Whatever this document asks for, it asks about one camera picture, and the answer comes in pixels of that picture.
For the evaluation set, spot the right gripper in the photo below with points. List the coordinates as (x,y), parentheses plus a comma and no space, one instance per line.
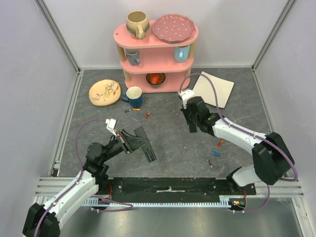
(191,113)

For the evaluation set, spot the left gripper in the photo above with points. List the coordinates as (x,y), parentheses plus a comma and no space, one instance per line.
(124,139)

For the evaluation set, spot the black remote control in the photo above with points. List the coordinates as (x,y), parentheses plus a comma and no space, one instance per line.
(147,148)

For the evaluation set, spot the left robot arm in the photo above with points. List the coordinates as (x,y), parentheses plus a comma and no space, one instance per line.
(48,219)

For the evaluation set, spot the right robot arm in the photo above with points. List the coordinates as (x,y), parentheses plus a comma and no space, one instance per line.
(271,157)

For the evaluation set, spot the light blue battery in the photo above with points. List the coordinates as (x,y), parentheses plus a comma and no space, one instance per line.
(215,153)

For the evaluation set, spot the white square plate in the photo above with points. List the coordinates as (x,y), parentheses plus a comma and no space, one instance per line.
(204,89)

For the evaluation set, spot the dark blue mug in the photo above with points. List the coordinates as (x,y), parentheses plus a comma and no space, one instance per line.
(133,96)

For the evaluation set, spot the yellow bird-pattern plate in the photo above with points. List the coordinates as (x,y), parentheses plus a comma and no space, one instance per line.
(104,93)

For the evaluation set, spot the dark patterned bowl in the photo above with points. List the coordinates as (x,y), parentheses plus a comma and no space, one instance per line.
(153,85)

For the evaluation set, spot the red cup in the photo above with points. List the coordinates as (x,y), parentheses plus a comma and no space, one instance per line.
(156,79)

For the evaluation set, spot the light blue mug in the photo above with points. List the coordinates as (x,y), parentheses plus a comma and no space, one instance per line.
(181,53)

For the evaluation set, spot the pink three-tier shelf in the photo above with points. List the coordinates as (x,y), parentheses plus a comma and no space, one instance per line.
(155,57)

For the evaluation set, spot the grey-blue mug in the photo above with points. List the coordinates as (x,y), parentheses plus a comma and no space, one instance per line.
(133,56)

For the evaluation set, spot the pink dotted plate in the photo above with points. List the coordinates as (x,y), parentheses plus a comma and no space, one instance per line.
(173,28)

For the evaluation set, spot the beige ceramic mug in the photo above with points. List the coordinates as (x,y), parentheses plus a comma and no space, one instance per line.
(137,24)

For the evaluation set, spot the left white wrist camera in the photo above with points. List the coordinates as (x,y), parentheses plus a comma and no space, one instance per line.
(111,125)

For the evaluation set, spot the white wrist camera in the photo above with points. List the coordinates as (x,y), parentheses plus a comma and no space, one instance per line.
(186,94)
(111,125)

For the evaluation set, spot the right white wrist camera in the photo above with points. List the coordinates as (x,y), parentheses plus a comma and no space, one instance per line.
(186,94)

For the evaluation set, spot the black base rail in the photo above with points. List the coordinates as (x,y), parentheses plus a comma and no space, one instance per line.
(172,190)

